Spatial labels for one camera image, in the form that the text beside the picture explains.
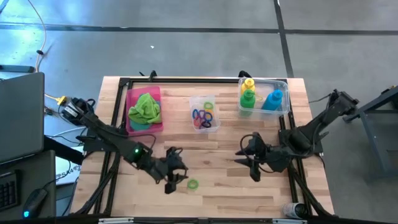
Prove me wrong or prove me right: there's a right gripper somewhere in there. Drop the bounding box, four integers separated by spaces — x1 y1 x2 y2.
234 132 280 183

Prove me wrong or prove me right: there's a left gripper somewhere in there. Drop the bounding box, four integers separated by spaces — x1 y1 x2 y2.
149 146 188 194

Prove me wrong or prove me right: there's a teal microfibre towel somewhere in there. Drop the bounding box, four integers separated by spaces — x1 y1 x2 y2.
129 93 161 132

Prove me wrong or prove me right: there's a green plastic sports bottle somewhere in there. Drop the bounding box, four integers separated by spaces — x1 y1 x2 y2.
239 89 256 118

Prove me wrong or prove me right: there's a green microfibre towel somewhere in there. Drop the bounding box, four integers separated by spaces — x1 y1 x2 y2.
127 92 162 125

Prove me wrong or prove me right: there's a blue plastic sports bottle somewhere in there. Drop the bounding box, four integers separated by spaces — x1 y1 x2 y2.
261 89 284 112

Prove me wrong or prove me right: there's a yellow plastic sports bottle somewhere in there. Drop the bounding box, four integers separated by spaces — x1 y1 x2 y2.
241 77 256 96

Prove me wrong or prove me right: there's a small clear plastic bin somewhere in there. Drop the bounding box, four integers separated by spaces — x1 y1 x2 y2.
188 95 222 134

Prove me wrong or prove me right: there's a white can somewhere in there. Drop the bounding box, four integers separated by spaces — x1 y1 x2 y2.
282 202 307 219

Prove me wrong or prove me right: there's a large clear plastic bin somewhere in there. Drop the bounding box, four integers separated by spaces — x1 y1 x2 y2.
238 77 292 119

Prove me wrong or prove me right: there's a pink plastic bin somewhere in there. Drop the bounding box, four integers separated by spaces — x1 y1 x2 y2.
125 86 164 136

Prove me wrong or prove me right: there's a printed white paper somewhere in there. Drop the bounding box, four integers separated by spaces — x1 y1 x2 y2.
55 154 82 187

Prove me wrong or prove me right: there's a dark metal bench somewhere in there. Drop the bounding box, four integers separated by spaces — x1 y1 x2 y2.
343 84 398 183

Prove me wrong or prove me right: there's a dark grey desk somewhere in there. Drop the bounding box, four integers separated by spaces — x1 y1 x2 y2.
0 151 57 220

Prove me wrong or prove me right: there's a black computer mouse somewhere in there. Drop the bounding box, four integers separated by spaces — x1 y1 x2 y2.
22 188 48 219

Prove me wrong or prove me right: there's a grey laptop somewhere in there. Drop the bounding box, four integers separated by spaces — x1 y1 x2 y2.
0 72 45 165

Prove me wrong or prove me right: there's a black keyboard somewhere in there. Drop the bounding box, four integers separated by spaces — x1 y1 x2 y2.
0 172 19 212

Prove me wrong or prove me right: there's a flat black floor bar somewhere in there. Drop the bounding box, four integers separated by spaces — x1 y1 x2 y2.
0 64 35 73

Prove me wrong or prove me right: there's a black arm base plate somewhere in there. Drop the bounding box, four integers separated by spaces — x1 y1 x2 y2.
279 129 330 154
83 136 127 152

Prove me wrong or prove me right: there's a silver metal bracket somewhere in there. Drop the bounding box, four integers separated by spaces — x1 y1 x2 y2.
272 218 308 224

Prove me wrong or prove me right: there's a black aluminium table frame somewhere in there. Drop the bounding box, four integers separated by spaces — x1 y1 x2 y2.
70 77 335 218

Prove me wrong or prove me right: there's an aluminium frame rail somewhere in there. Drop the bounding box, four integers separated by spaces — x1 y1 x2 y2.
98 217 135 224

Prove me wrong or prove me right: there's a white cable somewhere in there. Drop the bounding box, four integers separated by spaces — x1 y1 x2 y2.
45 126 88 138

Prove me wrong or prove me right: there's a yellow cable connector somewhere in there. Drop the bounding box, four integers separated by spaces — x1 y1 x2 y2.
45 93 68 106

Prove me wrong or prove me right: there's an orange floor cable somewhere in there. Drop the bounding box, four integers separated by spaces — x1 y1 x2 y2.
27 0 47 73

